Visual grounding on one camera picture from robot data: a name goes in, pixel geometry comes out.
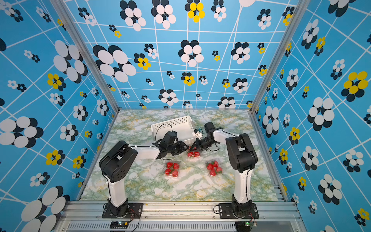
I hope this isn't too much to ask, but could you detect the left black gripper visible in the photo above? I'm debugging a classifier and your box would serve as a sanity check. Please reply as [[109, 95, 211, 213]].
[[168, 140, 190, 156]]

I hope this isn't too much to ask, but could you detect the white perforated plastic basket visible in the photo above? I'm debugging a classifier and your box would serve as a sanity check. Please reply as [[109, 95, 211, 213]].
[[151, 116, 196, 146]]

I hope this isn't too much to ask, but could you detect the clear plastic clamshell container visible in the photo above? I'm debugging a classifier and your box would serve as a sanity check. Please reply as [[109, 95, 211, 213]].
[[164, 162, 180, 178]]

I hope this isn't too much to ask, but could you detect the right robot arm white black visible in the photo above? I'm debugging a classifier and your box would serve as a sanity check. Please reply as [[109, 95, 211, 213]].
[[189, 128, 259, 220]]

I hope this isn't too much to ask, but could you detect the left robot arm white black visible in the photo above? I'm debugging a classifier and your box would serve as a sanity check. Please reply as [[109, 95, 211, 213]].
[[99, 140, 189, 218]]

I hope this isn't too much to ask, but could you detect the circuit board right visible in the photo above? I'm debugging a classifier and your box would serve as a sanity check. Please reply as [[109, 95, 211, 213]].
[[235, 221, 257, 232]]

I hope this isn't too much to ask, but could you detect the green circuit board left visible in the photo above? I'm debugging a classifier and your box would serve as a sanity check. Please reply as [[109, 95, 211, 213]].
[[110, 221, 129, 230]]

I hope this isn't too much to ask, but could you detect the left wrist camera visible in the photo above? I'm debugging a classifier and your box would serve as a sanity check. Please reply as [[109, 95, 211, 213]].
[[162, 131, 178, 145]]

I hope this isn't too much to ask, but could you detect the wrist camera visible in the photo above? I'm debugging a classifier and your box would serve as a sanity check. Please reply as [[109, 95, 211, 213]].
[[162, 131, 178, 145], [192, 122, 216, 139]]

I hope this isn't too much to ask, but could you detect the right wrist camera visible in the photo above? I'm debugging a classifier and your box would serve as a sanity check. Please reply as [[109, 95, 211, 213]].
[[192, 122, 216, 139]]

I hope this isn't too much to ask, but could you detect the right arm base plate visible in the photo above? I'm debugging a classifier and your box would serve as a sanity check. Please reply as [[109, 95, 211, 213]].
[[217, 203, 260, 220]]

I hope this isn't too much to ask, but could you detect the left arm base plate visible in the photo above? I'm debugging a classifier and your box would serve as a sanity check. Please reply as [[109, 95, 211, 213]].
[[102, 202, 144, 219]]

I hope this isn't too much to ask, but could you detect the aluminium front frame rail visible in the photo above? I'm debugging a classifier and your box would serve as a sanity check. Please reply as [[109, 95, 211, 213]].
[[55, 201, 306, 232]]

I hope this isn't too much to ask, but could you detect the right aluminium corner post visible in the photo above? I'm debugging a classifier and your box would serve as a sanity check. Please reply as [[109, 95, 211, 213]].
[[250, 0, 310, 115]]

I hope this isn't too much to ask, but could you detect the aluminium corner post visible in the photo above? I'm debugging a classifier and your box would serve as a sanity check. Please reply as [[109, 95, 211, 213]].
[[250, 0, 310, 115], [51, 1, 119, 114]]

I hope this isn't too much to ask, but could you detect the left aluminium corner post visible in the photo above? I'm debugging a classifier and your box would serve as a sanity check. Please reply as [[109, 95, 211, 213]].
[[51, 1, 119, 114]]

